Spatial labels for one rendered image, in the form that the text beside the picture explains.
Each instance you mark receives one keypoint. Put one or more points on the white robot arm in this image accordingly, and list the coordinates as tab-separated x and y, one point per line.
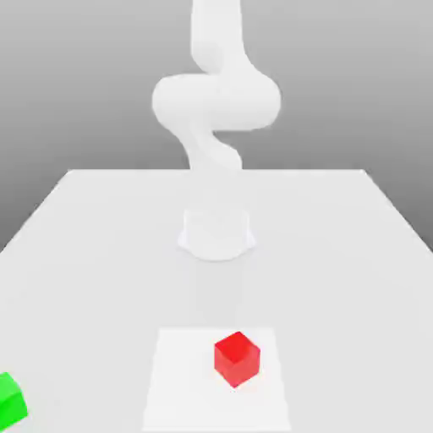
216	101

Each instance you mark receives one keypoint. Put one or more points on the small red cube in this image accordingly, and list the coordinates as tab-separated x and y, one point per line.
236	360

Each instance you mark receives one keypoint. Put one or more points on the small green cube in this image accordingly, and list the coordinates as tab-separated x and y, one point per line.
10	402

